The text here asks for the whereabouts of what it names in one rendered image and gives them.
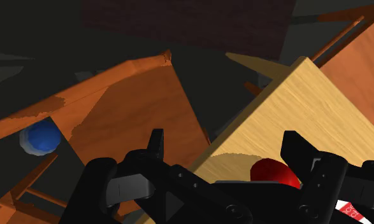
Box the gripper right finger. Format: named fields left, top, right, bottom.
left=280, top=130, right=374, bottom=224

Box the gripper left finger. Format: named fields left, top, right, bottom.
left=58, top=129, right=254, bottom=224

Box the white red printed package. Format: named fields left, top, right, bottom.
left=333, top=199, right=374, bottom=224

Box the red rounded object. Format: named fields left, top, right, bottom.
left=250, top=157, right=302, bottom=190

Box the light wooden table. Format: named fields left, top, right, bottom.
left=134, top=52, right=374, bottom=224

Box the orange wooden chair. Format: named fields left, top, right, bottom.
left=243, top=3, right=374, bottom=139
left=0, top=48, right=212, bottom=224

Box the blue ball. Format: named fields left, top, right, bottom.
left=18, top=119, right=62, bottom=157

